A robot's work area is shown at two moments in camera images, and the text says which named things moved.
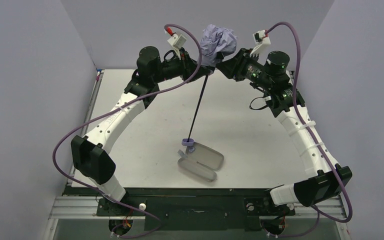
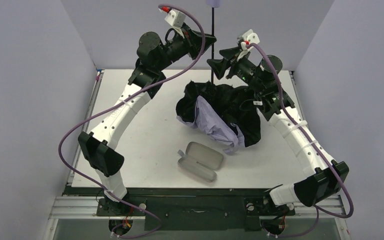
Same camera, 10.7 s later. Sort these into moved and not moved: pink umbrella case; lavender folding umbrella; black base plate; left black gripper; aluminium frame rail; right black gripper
Moved: left black gripper; lavender folding umbrella
Not moved: pink umbrella case; aluminium frame rail; black base plate; right black gripper
